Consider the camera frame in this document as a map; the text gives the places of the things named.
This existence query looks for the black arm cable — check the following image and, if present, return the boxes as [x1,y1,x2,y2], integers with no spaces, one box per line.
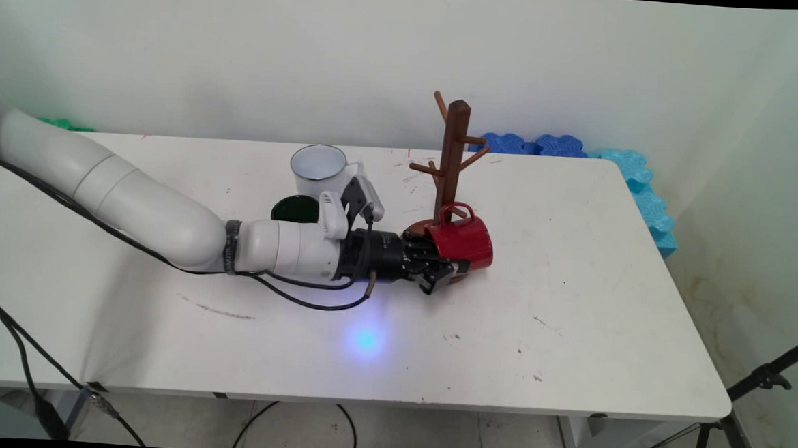
[0,155,384,314]

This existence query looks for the light blue foam mat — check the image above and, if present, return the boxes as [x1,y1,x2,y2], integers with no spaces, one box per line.
[582,147,684,260]

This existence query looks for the red enamel mug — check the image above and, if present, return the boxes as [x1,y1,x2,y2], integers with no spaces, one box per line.
[421,199,497,285]

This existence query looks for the dark green enamel mug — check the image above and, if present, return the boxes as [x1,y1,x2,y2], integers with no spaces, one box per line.
[270,194,322,225]

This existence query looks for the white enamel mug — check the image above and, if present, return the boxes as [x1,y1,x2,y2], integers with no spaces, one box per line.
[288,143,367,205]

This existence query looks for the black tripod stand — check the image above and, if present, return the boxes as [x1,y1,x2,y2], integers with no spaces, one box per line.
[644,331,798,448]

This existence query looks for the dark blue foam mat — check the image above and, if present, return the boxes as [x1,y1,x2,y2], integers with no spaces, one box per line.
[475,130,593,160]

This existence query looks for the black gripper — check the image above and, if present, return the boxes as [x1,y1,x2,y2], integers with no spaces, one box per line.
[336,225,472,298]

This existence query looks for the green foam mat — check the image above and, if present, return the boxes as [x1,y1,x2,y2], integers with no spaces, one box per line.
[35,116,96,134]

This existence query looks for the brown wooden mug tree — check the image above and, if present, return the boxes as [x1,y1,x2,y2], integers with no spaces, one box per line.
[402,89,494,241]

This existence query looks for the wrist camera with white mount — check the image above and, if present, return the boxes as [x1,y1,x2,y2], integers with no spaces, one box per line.
[316,171,388,243]

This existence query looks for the white table leg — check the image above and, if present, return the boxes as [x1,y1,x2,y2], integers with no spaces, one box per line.
[557,415,700,448]

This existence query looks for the black floor cable loop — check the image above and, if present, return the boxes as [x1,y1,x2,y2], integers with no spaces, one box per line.
[230,398,361,448]

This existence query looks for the black cable with connector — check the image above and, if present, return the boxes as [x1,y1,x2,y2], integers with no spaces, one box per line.
[0,290,156,448]

